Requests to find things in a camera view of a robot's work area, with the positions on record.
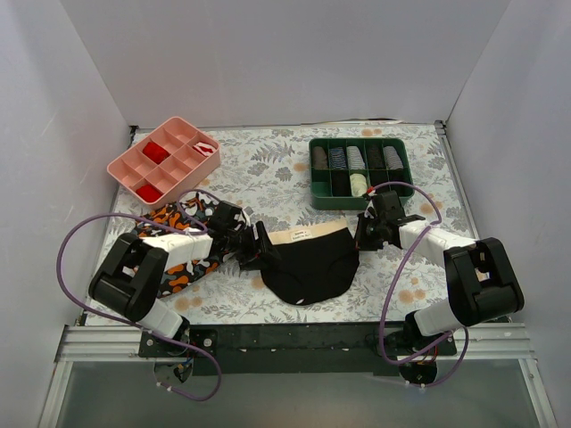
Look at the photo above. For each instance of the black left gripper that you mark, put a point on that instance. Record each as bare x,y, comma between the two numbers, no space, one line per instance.
260,241

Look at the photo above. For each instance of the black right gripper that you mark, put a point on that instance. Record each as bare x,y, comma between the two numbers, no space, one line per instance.
366,231

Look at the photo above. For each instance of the black underwear beige waistband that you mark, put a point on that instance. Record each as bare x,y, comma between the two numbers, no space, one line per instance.
317,263

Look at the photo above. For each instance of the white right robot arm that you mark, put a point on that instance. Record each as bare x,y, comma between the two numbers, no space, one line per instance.
480,281

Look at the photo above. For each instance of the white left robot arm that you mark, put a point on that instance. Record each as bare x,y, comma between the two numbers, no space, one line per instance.
128,281

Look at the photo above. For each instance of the cream rolled socks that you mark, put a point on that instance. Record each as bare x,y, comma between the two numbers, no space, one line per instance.
358,184

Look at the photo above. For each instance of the black rolled socks front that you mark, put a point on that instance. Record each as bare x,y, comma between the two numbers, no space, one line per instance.
340,183

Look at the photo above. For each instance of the black rolled socks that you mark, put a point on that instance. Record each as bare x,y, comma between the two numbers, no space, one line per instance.
374,157
340,183

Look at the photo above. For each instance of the white patterned rolled socks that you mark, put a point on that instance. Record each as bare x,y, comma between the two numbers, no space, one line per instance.
392,158

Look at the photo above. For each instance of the green compartment tray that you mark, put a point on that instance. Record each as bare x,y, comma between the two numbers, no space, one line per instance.
386,179

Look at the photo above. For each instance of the black rolled socks back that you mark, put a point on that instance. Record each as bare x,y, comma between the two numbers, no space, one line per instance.
374,157

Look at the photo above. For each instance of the grey white rolled socks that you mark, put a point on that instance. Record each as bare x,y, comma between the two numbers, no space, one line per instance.
354,158

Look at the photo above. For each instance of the blue striped rolled socks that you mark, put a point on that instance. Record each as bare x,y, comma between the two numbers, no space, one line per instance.
337,158

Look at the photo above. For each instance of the floral fern table mat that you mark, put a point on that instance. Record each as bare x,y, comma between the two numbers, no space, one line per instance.
267,171

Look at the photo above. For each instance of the orange camouflage patterned garment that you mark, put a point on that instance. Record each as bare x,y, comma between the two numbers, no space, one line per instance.
177,228

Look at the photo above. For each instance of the grey brown rolled socks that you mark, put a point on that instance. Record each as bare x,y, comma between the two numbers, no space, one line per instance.
319,158

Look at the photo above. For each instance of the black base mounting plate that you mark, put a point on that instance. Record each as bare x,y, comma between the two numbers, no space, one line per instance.
276,349

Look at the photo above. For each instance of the red white rolled garment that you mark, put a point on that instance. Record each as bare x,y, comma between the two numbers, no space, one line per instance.
205,149

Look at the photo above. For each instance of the red rolled garment front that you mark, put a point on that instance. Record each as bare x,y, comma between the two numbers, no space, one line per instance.
148,193

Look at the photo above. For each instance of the pink compartment tray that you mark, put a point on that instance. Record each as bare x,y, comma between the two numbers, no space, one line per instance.
174,157

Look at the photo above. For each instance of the red rolled garment back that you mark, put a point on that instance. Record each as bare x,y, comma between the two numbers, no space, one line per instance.
155,152

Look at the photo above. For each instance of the aluminium frame rail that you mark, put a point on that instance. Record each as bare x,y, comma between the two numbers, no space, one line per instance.
495,341

